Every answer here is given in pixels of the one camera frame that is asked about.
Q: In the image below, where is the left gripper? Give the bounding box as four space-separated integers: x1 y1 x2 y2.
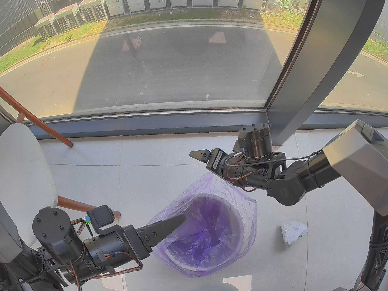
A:
82 214 187 270

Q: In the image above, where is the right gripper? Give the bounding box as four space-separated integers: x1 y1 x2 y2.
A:
190 147 258 189

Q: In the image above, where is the purple plastic bag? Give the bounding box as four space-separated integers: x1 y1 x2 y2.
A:
151 172 258 279

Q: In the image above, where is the white trash bin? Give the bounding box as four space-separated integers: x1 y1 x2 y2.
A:
164 194 245 270

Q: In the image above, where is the crumpled white paper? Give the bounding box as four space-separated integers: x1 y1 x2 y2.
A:
280 221 308 248

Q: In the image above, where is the window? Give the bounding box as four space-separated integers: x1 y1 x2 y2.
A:
0 0 388 147

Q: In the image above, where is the white chair with wooden legs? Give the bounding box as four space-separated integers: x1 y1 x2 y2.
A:
0 86 122 249

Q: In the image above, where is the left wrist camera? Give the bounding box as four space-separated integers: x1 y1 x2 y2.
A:
86 205 119 236

